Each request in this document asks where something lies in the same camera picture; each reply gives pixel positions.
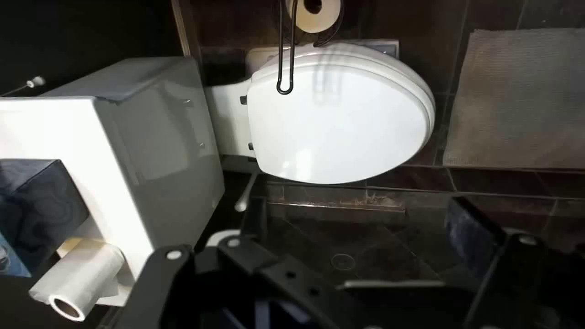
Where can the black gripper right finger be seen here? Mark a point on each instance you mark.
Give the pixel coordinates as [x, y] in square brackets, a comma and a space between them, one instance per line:
[531, 286]

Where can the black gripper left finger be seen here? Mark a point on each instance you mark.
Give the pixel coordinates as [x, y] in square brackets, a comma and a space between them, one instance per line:
[244, 286]

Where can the grey floor mat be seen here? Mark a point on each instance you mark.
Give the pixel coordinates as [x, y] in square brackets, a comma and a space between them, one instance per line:
[518, 103]

